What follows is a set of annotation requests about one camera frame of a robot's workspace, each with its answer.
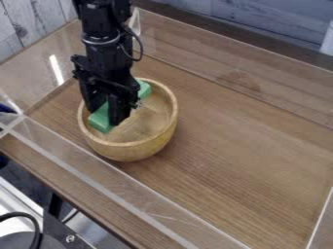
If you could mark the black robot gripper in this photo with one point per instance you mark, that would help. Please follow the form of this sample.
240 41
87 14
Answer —
103 73

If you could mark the green rectangular block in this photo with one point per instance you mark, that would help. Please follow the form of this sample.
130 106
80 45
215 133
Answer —
98 119

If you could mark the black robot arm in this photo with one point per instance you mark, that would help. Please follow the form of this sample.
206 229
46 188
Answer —
103 18

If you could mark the brown wooden bowl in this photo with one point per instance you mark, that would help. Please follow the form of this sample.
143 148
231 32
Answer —
143 133

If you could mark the blue object at left edge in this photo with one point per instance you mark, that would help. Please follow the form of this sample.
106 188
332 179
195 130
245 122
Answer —
5 109

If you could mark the black metal table leg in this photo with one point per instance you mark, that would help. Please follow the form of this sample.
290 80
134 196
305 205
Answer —
55 206

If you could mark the clear acrylic corner bracket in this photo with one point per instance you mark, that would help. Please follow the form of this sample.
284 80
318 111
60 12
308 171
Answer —
134 23

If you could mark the clear acrylic tray wall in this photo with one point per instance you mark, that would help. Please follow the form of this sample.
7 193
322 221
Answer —
242 181

